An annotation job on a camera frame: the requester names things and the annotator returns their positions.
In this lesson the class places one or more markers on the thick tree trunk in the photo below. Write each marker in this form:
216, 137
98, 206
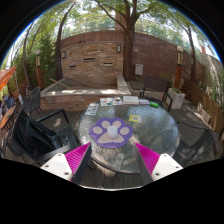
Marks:
129, 53

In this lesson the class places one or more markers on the black armchair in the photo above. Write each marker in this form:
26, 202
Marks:
31, 133
203, 143

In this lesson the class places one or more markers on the grey wall box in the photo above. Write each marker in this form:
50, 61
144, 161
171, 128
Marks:
139, 69

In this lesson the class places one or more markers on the white planter box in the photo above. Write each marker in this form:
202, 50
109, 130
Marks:
176, 98

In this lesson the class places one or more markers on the black wall lamp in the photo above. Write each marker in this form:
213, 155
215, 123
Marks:
63, 54
119, 48

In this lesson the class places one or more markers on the wooden lamp post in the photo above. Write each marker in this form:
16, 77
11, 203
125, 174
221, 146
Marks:
38, 71
178, 70

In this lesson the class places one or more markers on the orange umbrella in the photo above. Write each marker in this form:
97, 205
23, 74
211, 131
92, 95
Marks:
6, 77

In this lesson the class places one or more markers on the green plastic bottle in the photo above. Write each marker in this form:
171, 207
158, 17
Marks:
154, 104

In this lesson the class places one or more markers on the colourful printed sheet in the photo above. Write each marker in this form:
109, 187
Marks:
111, 101

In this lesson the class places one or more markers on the white lettered plate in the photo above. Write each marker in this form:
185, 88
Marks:
92, 109

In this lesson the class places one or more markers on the white and blue book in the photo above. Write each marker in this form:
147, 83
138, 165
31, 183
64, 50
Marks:
144, 102

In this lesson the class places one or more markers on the purple paw-shaped mouse pad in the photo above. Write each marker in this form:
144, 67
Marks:
100, 138

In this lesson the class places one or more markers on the black mesh chair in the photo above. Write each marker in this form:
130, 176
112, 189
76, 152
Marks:
32, 100

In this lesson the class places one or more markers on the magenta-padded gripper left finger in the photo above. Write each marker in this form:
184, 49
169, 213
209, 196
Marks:
57, 165

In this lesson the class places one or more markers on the thin curved tree trunk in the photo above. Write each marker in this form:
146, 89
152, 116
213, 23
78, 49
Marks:
58, 53

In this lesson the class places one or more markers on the yellow printed card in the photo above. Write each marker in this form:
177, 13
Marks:
135, 118

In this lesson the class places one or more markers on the wooden plank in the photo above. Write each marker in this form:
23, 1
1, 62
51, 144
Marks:
60, 83

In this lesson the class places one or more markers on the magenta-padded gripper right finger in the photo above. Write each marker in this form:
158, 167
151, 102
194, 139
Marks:
165, 165

